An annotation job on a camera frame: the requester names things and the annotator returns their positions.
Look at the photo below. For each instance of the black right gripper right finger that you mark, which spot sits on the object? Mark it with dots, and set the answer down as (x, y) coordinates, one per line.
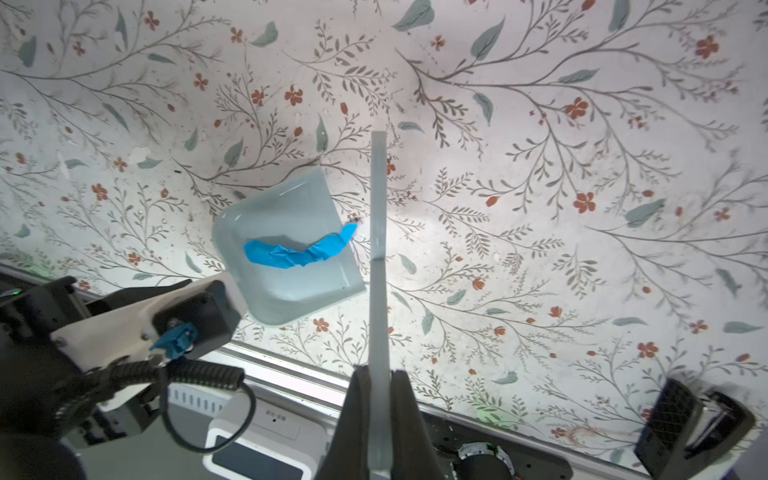
(414, 455)

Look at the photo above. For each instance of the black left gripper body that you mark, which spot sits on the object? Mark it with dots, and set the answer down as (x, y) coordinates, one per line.
(98, 378)

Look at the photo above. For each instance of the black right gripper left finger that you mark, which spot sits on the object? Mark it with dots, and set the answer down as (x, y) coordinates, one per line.
(347, 457)

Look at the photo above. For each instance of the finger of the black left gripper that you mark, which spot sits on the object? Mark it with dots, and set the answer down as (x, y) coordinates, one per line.
(129, 296)

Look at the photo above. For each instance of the blue paper scrap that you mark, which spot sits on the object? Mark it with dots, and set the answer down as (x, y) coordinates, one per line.
(281, 257)

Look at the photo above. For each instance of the pale blue plastic dustpan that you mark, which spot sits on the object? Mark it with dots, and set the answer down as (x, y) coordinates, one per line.
(295, 213)

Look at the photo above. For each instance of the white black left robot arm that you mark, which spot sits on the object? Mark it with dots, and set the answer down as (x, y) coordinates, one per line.
(37, 457)

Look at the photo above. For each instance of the white digital clock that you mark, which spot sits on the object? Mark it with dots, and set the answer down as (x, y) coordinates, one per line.
(278, 444)

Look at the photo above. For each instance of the black brush holder stand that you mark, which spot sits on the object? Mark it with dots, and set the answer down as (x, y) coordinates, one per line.
(686, 432)

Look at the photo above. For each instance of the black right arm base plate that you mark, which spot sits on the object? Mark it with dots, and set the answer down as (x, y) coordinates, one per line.
(465, 452)

